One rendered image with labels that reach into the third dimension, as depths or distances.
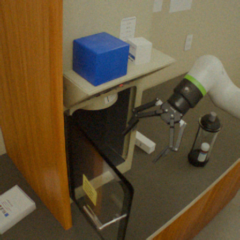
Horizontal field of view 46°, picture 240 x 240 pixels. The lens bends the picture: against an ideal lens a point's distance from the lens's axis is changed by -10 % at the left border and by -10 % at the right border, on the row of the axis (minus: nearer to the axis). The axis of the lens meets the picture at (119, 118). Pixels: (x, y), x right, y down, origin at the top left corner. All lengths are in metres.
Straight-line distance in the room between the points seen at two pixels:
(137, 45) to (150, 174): 0.65
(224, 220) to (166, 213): 1.30
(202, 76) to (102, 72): 0.39
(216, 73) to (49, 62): 0.56
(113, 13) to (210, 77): 0.39
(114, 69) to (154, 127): 0.83
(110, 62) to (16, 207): 0.66
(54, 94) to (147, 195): 0.68
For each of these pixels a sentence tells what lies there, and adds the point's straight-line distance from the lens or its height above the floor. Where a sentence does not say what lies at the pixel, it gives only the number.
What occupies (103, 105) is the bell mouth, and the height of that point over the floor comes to 1.33.
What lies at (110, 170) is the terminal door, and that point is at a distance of 0.69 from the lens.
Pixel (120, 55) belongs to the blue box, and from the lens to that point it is 0.72.
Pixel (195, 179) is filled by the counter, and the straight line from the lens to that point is 1.32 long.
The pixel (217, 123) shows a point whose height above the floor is 1.18.
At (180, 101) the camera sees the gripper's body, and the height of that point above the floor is 1.37.
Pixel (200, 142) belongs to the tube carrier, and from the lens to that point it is 1.28.
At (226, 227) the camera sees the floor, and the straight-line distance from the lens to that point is 2.41.
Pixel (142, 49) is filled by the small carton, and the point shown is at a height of 1.56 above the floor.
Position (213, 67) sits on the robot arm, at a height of 1.48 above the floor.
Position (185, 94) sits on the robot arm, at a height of 1.39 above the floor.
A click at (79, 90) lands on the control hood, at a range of 0.72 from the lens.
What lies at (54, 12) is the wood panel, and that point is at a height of 1.71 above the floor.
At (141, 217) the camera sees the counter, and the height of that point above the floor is 0.94.
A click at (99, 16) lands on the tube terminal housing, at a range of 0.77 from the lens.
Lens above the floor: 1.89
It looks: 38 degrees down
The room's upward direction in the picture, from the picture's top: 6 degrees clockwise
